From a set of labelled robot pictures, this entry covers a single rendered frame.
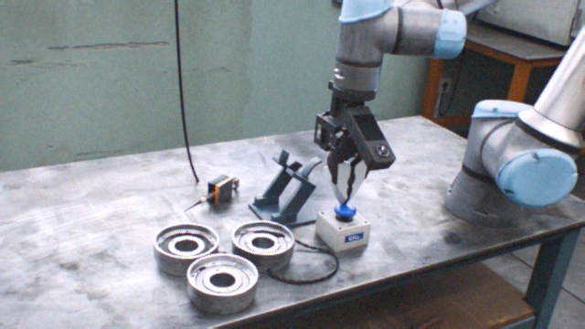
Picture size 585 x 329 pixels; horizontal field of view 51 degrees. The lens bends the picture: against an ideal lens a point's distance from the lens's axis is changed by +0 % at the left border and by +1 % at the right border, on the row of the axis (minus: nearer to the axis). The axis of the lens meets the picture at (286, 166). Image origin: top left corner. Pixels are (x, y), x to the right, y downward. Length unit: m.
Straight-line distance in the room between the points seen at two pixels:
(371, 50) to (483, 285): 0.76
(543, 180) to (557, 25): 2.00
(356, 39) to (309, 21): 1.90
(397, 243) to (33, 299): 0.61
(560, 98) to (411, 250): 0.35
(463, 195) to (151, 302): 0.64
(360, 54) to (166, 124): 1.81
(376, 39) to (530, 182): 0.35
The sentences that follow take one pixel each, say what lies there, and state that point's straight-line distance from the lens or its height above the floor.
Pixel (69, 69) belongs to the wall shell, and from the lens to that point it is 2.50.
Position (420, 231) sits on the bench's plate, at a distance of 1.18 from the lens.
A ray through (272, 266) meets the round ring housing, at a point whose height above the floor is 0.82.
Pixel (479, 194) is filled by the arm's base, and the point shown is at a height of 0.86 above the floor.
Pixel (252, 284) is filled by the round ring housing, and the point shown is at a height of 0.84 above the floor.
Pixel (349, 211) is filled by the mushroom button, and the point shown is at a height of 0.87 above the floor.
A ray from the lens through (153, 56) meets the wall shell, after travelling 2.57.
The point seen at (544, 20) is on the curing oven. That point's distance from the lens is 3.08.
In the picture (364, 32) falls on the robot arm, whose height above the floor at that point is 1.18.
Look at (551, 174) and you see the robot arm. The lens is 1.08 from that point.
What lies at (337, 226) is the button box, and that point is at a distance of 1.06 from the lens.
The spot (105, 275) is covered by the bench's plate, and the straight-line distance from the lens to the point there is 1.00.
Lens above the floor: 1.38
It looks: 25 degrees down
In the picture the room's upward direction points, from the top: 5 degrees clockwise
